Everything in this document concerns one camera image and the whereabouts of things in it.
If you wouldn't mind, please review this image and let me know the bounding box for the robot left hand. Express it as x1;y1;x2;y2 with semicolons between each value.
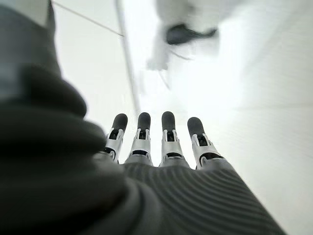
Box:
0;0;288;235

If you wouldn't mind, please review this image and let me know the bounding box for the black robot left foot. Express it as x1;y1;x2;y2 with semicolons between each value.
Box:
165;23;218;46

